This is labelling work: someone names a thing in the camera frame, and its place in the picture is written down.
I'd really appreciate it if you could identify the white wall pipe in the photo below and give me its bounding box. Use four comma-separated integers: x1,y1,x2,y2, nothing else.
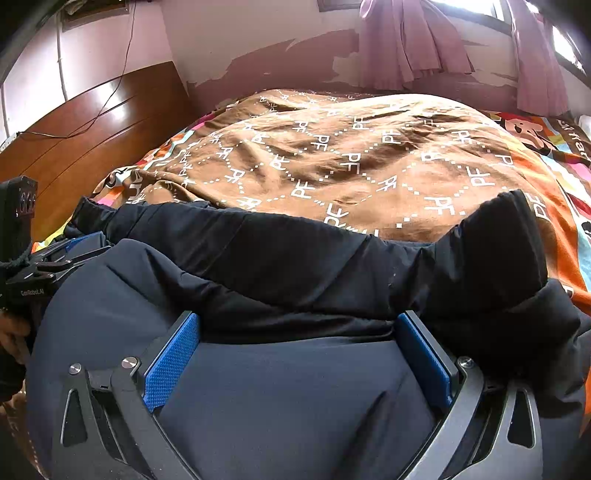
53,9,70,104

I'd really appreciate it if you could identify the black puffer jacket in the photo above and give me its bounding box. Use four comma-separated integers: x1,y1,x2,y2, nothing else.
25,188,591,480

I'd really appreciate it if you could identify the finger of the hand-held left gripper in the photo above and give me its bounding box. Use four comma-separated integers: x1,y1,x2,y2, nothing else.
18,256,95,292
32,231,110,265

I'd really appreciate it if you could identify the person's left hand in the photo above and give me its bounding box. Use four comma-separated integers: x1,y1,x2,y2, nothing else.
0,307,34,366

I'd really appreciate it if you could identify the thin black cable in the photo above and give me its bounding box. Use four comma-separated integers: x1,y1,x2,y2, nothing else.
16,0,139,139

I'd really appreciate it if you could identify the colourful printed blanket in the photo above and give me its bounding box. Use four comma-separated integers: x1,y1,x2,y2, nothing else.
0,88,591,467

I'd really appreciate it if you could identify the wooden headboard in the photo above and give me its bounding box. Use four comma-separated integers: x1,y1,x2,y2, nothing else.
0,62,197,245

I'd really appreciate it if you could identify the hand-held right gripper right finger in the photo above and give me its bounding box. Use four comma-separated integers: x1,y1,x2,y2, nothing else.
394,311,544,480

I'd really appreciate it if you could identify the window with brown frame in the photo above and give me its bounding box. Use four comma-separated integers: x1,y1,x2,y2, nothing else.
318,0,589,77

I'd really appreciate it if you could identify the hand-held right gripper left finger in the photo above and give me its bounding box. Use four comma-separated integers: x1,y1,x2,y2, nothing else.
48,311,201,480

